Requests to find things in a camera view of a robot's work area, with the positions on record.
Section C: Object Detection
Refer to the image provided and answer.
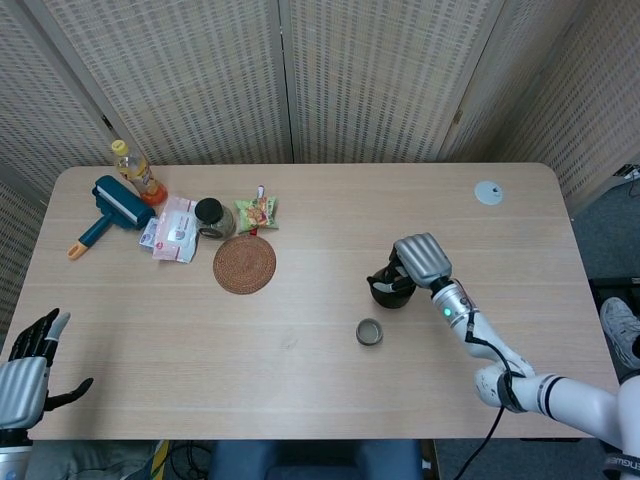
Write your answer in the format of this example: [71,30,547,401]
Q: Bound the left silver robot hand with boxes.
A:
[0,308,95,431]

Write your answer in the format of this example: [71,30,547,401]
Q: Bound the orange drink bottle yellow cap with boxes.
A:
[110,139,169,206]

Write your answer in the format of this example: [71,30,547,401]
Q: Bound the grey fabric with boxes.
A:
[32,440,156,480]

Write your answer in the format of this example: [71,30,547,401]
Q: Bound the red and white tube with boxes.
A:
[251,184,267,237]

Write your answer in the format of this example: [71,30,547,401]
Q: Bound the grey sneaker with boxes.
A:
[599,297,640,366]

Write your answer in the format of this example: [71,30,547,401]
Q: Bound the grey round bowl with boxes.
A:
[355,317,385,347]

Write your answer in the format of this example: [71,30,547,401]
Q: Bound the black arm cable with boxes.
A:
[462,284,527,480]

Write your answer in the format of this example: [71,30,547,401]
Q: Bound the grey round cable grommet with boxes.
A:
[473,180,505,206]

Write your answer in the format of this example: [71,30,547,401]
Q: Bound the teal lint roller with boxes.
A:
[67,174,157,262]

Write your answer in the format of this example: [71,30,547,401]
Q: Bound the green snack bag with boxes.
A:
[233,195,280,235]

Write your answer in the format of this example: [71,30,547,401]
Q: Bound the black floor cables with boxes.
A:
[168,439,214,480]

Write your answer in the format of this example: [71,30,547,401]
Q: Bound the pink wet wipes pack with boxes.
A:
[151,195,200,265]

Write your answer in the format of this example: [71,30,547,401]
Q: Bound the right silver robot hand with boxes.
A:
[374,232,454,296]

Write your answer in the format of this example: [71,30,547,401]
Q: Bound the glass jar with black lid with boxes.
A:
[193,197,237,240]

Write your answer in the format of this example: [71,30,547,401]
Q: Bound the woven folding screen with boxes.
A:
[0,0,640,331]

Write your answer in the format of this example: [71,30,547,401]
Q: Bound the small blue tissue packet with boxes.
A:
[138,218,161,248]

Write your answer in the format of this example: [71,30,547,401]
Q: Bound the round woven rattan coaster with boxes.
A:
[213,236,278,296]

